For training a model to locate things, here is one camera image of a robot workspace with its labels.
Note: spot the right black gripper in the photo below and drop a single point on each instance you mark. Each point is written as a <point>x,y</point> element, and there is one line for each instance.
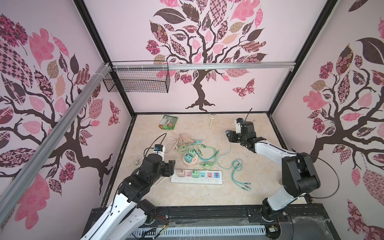
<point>232,135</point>

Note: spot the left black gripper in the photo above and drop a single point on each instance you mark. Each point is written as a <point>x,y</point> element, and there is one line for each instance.
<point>169,168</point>

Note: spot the pink charger plug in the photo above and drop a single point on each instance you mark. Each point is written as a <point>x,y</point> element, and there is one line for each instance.
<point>181,173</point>

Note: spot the teal charger plug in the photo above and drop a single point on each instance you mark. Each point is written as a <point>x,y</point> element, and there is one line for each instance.
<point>188,159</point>

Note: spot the light green charger plug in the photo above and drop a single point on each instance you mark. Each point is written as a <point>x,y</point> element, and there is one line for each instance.
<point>192,153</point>

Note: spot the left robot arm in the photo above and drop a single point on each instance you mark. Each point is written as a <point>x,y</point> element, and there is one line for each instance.
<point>128,210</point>

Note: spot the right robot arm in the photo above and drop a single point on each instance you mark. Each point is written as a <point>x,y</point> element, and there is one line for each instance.
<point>299,176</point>

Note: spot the white multicolour power strip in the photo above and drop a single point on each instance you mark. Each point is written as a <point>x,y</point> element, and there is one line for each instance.
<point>201,177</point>

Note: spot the round pink socket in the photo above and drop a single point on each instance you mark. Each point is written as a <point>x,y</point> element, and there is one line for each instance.
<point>194,161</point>

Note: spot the cream vegetable peeler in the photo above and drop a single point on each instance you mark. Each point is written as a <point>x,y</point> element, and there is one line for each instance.
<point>212,118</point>

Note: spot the green snack packet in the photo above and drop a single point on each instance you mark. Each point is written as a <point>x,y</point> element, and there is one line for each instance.
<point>168,122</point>

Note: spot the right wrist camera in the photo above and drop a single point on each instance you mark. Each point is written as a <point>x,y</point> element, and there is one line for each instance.
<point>238,125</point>

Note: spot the white vented cable duct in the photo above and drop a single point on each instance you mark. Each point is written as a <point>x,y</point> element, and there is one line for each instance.
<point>180,232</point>

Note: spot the black wire basket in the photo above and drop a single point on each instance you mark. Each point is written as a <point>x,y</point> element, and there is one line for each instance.
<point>138,77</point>

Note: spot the black front base frame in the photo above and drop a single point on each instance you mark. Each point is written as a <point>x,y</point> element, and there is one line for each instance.
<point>295,222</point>

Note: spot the back aluminium rail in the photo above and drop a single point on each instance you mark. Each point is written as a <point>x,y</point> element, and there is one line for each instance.
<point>211,66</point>

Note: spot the aluminium rail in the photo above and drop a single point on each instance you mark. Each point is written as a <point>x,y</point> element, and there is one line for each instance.
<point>211,66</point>
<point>23,180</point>

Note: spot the left aluminium rail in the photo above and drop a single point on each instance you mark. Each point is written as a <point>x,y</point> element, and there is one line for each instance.
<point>23,180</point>

